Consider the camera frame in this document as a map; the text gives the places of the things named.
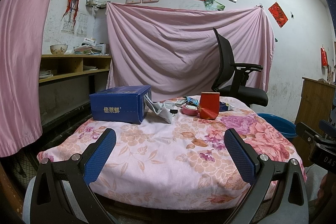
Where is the pink round lid container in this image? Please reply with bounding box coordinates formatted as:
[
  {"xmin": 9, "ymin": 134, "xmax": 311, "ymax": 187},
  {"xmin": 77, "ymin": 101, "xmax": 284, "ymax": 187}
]
[{"xmin": 182, "ymin": 105, "xmax": 199, "ymax": 116}]

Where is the pink curtain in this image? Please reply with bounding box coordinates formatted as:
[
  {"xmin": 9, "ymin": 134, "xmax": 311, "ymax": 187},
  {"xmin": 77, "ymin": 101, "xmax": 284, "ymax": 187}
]
[{"xmin": 1, "ymin": 0, "xmax": 50, "ymax": 157}]

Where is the stack of books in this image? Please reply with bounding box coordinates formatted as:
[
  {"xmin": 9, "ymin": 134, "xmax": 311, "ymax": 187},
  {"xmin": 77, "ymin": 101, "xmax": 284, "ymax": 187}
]
[{"xmin": 73, "ymin": 38, "xmax": 108, "ymax": 55}]

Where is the pink hanging bedsheet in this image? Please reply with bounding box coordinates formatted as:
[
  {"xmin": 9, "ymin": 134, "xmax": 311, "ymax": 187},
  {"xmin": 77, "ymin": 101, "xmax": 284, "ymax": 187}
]
[{"xmin": 106, "ymin": 3, "xmax": 275, "ymax": 101}]

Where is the red hanging bag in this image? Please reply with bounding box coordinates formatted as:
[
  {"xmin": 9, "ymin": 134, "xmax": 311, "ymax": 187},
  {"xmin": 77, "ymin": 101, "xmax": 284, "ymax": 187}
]
[{"xmin": 320, "ymin": 47, "xmax": 328, "ymax": 67}]

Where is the teal colourful snack packet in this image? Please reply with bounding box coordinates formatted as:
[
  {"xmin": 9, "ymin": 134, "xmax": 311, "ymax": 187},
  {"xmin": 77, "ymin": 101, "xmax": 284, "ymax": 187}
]
[{"xmin": 185, "ymin": 96, "xmax": 199, "ymax": 107}]

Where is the wooden shelf unit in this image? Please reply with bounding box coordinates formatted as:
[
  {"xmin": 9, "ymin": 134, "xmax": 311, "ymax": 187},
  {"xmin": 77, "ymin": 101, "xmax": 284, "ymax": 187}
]
[{"xmin": 39, "ymin": 55, "xmax": 112, "ymax": 85}]

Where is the blue snack wrapper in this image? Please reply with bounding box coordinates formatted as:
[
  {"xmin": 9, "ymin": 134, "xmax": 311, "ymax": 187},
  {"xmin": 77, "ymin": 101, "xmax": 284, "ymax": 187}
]
[{"xmin": 219, "ymin": 102, "xmax": 234, "ymax": 112}]

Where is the floral pink tablecloth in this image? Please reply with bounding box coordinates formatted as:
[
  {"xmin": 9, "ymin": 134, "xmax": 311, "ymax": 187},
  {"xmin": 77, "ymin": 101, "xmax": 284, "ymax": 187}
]
[{"xmin": 37, "ymin": 97, "xmax": 299, "ymax": 210}]

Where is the red diamond wall poster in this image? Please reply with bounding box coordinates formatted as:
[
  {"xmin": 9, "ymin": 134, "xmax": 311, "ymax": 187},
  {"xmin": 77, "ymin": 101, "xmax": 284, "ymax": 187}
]
[{"xmin": 268, "ymin": 2, "xmax": 288, "ymax": 28}]

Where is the white green medicine packet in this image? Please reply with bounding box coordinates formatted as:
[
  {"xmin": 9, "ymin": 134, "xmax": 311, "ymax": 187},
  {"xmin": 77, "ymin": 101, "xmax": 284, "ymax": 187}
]
[{"xmin": 174, "ymin": 98, "xmax": 187, "ymax": 106}]

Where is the wooden cabinet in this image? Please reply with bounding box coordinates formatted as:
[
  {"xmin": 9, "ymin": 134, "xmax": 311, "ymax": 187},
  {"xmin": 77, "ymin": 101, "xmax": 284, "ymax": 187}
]
[{"xmin": 291, "ymin": 77, "xmax": 336, "ymax": 162}]

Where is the black binder clip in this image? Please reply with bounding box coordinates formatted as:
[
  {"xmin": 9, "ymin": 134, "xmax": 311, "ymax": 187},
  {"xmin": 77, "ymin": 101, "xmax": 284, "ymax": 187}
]
[{"xmin": 170, "ymin": 109, "xmax": 178, "ymax": 116}]

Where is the blue plastic bucket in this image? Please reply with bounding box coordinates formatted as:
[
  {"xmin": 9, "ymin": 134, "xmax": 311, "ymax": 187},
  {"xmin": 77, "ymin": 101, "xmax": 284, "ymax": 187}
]
[{"xmin": 258, "ymin": 113, "xmax": 297, "ymax": 141}]

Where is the blue cardboard box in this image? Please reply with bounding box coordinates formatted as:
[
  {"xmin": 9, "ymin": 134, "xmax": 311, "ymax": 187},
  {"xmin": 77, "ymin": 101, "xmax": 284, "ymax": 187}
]
[{"xmin": 89, "ymin": 85, "xmax": 151, "ymax": 124}]

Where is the black office chair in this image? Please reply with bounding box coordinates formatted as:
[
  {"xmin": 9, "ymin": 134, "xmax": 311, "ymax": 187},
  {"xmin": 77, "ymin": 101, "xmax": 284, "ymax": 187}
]
[{"xmin": 211, "ymin": 28, "xmax": 268, "ymax": 107}]

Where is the ceramic bowl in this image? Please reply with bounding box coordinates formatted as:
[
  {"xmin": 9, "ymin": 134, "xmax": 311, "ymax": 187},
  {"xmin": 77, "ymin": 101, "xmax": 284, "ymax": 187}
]
[{"xmin": 50, "ymin": 44, "xmax": 68, "ymax": 55}]

